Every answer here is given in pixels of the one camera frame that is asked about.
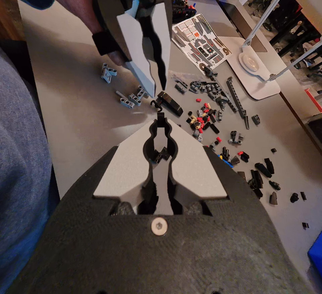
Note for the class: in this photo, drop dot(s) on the wooden furniture panel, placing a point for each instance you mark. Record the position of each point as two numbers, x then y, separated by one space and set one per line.
10 17

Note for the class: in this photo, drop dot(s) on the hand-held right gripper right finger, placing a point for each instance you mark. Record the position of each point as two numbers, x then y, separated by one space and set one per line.
198 170

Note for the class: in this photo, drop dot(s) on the grey rounded beam with holes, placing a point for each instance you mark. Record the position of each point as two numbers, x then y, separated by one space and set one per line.
255 119

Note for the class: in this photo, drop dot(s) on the scatter of black lego pieces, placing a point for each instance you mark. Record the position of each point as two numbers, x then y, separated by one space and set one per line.
261 167

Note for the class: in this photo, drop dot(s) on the partly built lego car model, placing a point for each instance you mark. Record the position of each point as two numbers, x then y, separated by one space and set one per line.
180 2

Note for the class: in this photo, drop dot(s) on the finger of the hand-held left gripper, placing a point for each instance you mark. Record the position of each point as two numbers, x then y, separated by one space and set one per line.
163 22
134 44

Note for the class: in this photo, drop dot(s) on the small clear plastic bag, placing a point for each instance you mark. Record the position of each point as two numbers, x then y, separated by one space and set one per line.
181 75

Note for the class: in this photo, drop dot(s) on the pile of dark grey connectors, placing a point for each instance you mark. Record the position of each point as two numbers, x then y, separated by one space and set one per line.
211 88

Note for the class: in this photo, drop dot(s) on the cluster of white lego beams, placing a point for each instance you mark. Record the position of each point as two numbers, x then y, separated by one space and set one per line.
130 99

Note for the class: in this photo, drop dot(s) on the blue plastic bin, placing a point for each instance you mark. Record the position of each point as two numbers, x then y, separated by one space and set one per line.
316 253

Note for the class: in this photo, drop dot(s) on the lego sticker sheet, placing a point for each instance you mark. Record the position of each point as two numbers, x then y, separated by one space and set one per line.
198 34

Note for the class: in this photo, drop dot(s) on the grey lego hinge assembly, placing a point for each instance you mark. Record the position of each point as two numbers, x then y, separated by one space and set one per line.
210 71

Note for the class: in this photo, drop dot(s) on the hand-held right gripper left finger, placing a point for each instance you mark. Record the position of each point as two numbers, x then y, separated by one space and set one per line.
123 170

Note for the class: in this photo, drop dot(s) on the red plastic object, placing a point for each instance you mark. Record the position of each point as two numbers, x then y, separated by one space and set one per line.
313 100

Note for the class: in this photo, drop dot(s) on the light grey plate with beams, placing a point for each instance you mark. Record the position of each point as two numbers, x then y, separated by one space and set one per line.
107 75

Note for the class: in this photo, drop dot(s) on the dark grey lego block assembly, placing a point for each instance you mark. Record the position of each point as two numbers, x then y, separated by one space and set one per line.
236 136

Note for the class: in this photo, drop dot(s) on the black curved lego panel assembly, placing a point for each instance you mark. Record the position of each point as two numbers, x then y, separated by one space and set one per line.
171 104

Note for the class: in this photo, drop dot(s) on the long dark grey lego beam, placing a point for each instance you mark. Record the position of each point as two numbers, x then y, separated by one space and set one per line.
235 97

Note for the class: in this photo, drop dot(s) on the pile of coloured lego pins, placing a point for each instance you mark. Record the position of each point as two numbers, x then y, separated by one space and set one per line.
200 120

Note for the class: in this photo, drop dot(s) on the short dark grey lego beam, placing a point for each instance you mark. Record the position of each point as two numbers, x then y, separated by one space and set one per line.
246 122

